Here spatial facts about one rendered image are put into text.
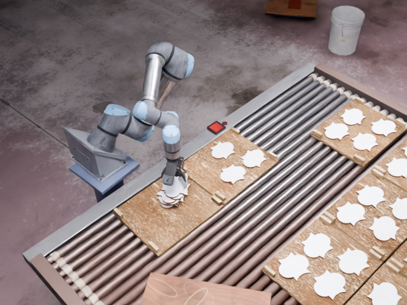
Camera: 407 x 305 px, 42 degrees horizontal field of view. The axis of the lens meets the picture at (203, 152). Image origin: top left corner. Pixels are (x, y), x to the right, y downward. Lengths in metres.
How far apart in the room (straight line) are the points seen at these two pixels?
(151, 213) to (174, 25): 3.29
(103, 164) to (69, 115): 1.90
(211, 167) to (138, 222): 0.49
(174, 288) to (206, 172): 0.74
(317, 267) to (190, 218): 0.62
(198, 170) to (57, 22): 3.47
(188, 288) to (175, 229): 0.39
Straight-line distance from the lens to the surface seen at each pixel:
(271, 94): 3.23
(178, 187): 2.55
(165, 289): 2.21
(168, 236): 2.48
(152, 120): 2.37
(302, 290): 2.35
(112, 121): 2.72
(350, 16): 5.30
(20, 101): 4.92
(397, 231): 2.62
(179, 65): 2.63
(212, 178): 2.69
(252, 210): 2.59
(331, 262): 2.44
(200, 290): 2.20
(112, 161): 2.81
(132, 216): 2.57
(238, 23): 5.59
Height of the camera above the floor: 2.95
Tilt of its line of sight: 45 degrees down
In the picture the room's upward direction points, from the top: 2 degrees counter-clockwise
